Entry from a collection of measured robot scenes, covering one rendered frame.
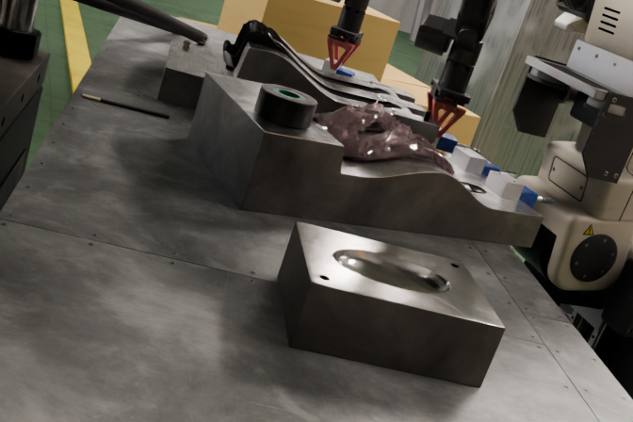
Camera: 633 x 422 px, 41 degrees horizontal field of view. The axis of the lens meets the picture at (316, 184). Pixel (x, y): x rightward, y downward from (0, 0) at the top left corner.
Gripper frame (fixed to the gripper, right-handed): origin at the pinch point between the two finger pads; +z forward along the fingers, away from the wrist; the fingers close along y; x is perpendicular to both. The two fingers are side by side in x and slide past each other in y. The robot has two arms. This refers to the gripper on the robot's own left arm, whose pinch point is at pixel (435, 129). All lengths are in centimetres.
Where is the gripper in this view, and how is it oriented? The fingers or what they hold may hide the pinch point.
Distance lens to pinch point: 174.7
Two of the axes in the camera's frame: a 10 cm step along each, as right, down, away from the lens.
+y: 0.3, 3.3, -9.4
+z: -3.0, 9.0, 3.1
